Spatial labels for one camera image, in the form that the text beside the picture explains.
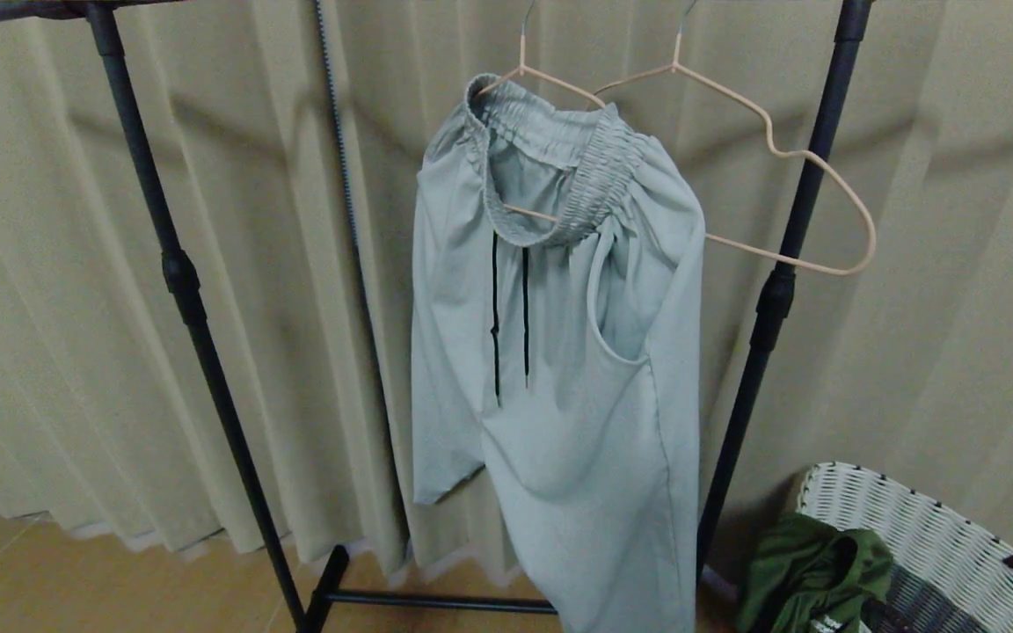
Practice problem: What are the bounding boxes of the white laundry basket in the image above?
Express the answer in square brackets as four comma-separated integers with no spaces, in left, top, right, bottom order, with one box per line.
[792,462,1013,633]

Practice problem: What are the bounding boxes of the beige curtain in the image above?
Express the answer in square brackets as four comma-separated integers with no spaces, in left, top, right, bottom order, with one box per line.
[0,0,1013,581]

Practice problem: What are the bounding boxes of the green long-sleeved shirt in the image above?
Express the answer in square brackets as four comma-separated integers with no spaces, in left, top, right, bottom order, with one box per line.
[735,513,896,633]

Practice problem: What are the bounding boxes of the pale grey shorts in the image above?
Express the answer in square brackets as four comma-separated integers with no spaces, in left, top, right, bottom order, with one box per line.
[410,73,708,633]

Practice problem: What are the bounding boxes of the pink clothes hanger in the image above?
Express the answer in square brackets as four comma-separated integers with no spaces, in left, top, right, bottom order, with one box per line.
[593,0,877,277]
[474,0,606,222]

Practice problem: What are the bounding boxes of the black clothes rack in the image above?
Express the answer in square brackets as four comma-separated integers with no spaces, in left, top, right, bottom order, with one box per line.
[0,0,875,633]

